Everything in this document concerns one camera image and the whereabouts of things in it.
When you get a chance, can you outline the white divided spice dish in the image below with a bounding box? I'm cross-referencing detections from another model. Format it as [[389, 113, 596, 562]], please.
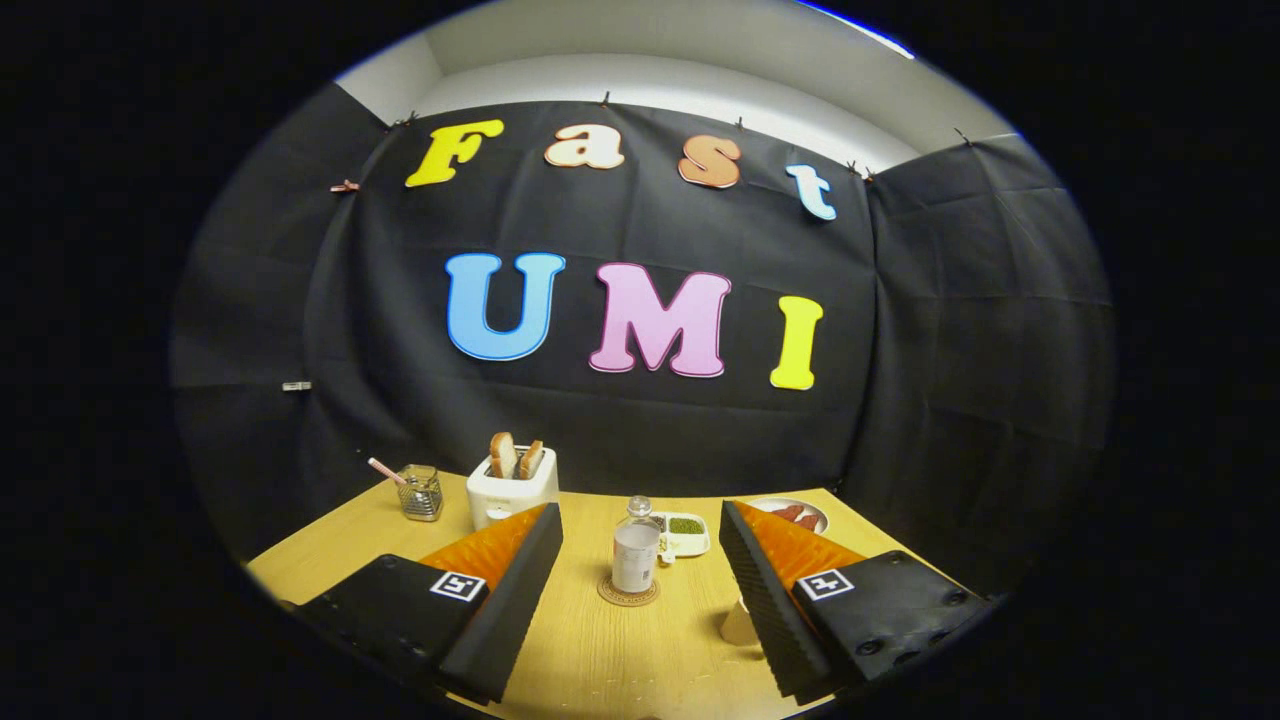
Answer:
[[650, 512, 712, 559]]

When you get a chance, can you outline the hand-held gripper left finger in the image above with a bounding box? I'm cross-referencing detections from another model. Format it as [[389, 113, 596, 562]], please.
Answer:
[[296, 503, 564, 704]]

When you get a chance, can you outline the beige cup with handle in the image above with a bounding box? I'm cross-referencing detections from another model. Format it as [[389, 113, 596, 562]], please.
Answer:
[[720, 597, 766, 648]]

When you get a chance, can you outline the white round plate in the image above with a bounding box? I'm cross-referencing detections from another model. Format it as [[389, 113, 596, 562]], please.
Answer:
[[745, 497, 829, 534]]

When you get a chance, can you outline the wooden table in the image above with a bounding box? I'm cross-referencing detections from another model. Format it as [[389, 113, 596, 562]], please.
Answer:
[[245, 470, 1001, 720]]

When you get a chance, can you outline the metal mesh holder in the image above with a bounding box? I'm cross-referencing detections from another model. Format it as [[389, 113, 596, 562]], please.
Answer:
[[397, 464, 445, 523]]

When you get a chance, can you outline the clear juice bottle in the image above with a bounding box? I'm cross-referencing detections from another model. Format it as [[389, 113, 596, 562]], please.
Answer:
[[611, 495, 663, 594]]

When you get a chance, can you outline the white toaster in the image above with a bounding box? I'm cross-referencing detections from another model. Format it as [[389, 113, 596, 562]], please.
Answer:
[[466, 447, 560, 531]]

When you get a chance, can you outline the round cork coaster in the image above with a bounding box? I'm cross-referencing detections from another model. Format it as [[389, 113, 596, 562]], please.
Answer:
[[597, 574, 661, 608]]

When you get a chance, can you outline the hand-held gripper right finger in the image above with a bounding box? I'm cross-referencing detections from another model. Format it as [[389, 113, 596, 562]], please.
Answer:
[[718, 500, 993, 701]]

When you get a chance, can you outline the black backdrop cloth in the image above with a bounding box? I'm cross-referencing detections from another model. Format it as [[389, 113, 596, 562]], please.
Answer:
[[172, 80, 1116, 591]]

